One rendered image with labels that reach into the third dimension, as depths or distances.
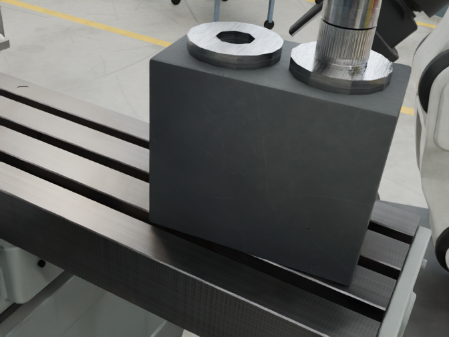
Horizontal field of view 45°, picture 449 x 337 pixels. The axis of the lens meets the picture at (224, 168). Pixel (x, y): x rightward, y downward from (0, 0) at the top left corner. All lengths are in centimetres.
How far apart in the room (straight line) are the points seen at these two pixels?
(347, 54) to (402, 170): 227
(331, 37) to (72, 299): 59
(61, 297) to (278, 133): 49
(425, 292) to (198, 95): 83
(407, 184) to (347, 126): 219
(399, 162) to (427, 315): 170
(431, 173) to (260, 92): 65
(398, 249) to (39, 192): 40
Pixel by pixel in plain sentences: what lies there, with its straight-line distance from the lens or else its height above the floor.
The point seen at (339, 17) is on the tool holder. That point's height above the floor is 123.
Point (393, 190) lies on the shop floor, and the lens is 256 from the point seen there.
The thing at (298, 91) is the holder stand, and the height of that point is 117.
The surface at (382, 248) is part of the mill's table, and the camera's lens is 61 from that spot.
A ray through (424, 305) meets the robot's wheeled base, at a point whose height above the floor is 57.
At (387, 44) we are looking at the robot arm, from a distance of 71.
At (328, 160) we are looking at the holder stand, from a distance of 47.
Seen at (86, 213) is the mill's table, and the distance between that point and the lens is 61.
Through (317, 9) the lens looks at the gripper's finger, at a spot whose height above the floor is 116.
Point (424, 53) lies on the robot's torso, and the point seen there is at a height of 104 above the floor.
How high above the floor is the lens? 136
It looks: 33 degrees down
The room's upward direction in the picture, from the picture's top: 5 degrees clockwise
